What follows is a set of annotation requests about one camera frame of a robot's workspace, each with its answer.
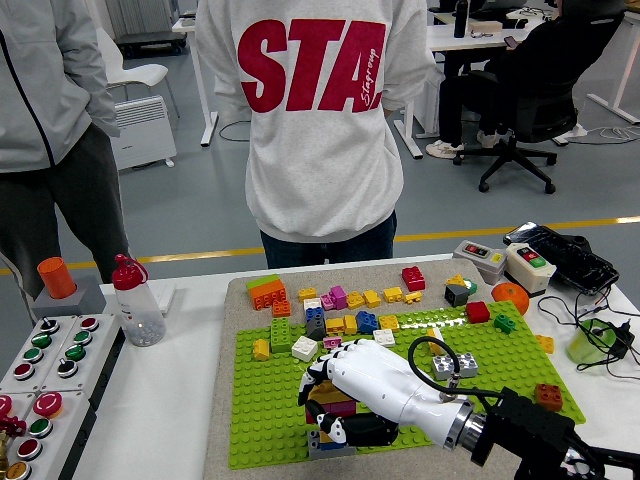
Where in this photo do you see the green studded baseplate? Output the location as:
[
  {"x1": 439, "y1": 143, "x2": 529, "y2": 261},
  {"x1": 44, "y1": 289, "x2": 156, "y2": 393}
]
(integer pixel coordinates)
[{"x1": 227, "y1": 299, "x2": 586, "y2": 470}]

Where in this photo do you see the grey pushbutton control box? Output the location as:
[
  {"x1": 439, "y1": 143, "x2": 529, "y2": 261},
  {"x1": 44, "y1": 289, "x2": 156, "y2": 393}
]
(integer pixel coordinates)
[
  {"x1": 0, "y1": 314, "x2": 77, "y2": 396},
  {"x1": 38, "y1": 312, "x2": 125, "y2": 401}
]

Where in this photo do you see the grey two-button switch box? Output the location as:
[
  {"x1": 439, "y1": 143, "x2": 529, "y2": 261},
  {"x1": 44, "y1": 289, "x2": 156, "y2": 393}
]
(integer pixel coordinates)
[{"x1": 452, "y1": 239, "x2": 509, "y2": 285}]

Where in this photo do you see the white floor power strip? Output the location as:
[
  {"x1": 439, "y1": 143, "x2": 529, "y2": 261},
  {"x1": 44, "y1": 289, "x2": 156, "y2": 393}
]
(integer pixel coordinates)
[{"x1": 553, "y1": 123, "x2": 589, "y2": 147}]

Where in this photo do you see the red square brick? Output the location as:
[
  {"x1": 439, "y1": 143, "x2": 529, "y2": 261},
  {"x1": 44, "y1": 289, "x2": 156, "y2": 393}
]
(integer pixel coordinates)
[
  {"x1": 401, "y1": 266, "x2": 427, "y2": 292},
  {"x1": 465, "y1": 300, "x2": 491, "y2": 324}
]

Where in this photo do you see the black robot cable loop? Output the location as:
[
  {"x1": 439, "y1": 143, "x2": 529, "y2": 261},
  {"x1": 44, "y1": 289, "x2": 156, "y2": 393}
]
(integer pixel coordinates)
[{"x1": 407, "y1": 335, "x2": 506, "y2": 401}]

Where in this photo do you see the orange fruit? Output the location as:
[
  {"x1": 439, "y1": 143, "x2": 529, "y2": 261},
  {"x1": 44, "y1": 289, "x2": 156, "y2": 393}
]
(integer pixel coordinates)
[{"x1": 490, "y1": 281, "x2": 530, "y2": 316}]

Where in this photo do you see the yellow arched brick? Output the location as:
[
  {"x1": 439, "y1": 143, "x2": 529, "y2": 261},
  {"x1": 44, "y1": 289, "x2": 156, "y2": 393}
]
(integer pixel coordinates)
[{"x1": 307, "y1": 380, "x2": 357, "y2": 406}]

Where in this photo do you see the translucent green cup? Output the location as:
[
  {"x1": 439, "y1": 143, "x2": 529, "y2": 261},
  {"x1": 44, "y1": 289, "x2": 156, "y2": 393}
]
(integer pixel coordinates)
[{"x1": 566, "y1": 318, "x2": 617, "y2": 364}]

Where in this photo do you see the white panel heater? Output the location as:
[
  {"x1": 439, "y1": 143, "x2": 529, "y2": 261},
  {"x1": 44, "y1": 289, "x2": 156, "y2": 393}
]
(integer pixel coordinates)
[{"x1": 110, "y1": 94, "x2": 178, "y2": 171}]

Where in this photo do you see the grey holder block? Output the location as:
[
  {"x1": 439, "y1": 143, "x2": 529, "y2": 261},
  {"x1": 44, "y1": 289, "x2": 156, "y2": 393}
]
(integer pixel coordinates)
[{"x1": 30, "y1": 276, "x2": 107, "y2": 319}]

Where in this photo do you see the black office chair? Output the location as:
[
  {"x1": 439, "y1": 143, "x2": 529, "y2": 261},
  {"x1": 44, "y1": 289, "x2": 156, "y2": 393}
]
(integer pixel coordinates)
[{"x1": 452, "y1": 64, "x2": 584, "y2": 195}]

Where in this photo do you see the beige two-button switch box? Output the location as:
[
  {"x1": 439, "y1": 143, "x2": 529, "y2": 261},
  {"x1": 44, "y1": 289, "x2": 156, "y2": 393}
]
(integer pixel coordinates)
[{"x1": 502, "y1": 242, "x2": 557, "y2": 297}]

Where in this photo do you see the large orange brick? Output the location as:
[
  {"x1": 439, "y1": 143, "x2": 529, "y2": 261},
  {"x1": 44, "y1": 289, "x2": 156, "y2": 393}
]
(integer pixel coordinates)
[{"x1": 248, "y1": 279, "x2": 290, "y2": 311}]

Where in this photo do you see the black wheeled cart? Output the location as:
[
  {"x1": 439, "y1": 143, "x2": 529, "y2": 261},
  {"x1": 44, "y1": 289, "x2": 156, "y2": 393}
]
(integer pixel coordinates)
[{"x1": 114, "y1": 29, "x2": 187, "y2": 60}]

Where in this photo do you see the grey base brick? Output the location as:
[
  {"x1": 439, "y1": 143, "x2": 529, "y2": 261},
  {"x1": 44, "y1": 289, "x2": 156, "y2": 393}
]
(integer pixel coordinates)
[{"x1": 306, "y1": 427, "x2": 357, "y2": 461}]

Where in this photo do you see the tall green brick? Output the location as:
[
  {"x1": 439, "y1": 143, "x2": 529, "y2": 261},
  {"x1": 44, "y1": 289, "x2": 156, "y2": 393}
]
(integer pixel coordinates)
[{"x1": 269, "y1": 317, "x2": 292, "y2": 354}]

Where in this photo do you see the grey-brown table mat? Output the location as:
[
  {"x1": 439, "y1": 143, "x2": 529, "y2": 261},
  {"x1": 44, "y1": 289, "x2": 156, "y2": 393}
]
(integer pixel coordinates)
[{"x1": 202, "y1": 257, "x2": 591, "y2": 480}]

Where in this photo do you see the clear bottle with red cap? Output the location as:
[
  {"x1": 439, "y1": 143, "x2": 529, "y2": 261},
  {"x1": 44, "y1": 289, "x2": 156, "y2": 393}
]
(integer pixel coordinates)
[{"x1": 110, "y1": 253, "x2": 167, "y2": 348}]

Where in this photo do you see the white panel under desk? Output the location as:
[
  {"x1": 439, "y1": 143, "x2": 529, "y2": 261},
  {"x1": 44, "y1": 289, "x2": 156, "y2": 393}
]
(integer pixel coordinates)
[{"x1": 413, "y1": 74, "x2": 446, "y2": 136}]

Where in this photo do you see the orange cylinder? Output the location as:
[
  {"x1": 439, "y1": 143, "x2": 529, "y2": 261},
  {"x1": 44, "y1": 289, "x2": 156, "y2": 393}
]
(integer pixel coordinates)
[{"x1": 37, "y1": 256, "x2": 77, "y2": 300}]

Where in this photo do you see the black plug and cord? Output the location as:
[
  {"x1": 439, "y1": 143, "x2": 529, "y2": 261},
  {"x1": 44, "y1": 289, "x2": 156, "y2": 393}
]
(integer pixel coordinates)
[{"x1": 537, "y1": 292, "x2": 640, "y2": 381}]

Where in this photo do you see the white plastic chair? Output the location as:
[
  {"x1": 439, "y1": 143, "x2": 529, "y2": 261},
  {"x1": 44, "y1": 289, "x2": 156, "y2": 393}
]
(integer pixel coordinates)
[{"x1": 96, "y1": 27, "x2": 181, "y2": 119}]

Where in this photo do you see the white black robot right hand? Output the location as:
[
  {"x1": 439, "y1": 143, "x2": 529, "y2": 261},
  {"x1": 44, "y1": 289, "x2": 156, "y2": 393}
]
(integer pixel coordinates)
[{"x1": 297, "y1": 338, "x2": 474, "y2": 449}]

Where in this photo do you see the dark grey cube brick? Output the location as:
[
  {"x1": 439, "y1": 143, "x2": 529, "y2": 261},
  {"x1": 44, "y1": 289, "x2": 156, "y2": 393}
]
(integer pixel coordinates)
[{"x1": 444, "y1": 283, "x2": 470, "y2": 308}]

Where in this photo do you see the standing person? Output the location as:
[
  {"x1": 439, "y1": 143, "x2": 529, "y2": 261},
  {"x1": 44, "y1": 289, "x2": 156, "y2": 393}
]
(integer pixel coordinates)
[
  {"x1": 0, "y1": 0, "x2": 132, "y2": 301},
  {"x1": 194, "y1": 0, "x2": 439, "y2": 270}
]

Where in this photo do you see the seated person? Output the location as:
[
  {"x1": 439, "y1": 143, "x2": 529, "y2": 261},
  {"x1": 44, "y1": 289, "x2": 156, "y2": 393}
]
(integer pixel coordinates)
[{"x1": 425, "y1": 0, "x2": 626, "y2": 161}]

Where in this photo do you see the black bottle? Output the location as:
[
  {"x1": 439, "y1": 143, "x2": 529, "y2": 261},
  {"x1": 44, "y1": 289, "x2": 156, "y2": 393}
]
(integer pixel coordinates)
[{"x1": 452, "y1": 0, "x2": 469, "y2": 39}]

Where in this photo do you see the grey emergency-stop control box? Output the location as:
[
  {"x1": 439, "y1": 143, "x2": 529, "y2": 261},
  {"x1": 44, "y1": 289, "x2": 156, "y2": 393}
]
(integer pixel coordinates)
[
  {"x1": 12, "y1": 391, "x2": 99, "y2": 480},
  {"x1": 0, "y1": 391, "x2": 40, "y2": 480}
]

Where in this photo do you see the light grey long brick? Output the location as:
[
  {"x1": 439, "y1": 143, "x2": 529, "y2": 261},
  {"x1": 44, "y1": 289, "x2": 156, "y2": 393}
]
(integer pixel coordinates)
[{"x1": 432, "y1": 352, "x2": 480, "y2": 381}]

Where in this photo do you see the brown square brick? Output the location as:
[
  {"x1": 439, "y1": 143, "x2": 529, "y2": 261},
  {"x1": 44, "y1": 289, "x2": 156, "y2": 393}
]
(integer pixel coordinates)
[{"x1": 533, "y1": 382, "x2": 564, "y2": 414}]

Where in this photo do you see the white office desk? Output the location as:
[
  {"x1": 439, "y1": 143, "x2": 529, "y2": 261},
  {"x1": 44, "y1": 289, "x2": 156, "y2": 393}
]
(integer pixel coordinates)
[
  {"x1": 171, "y1": 17, "x2": 220, "y2": 148},
  {"x1": 393, "y1": 19, "x2": 546, "y2": 160},
  {"x1": 587, "y1": 9, "x2": 640, "y2": 125}
]

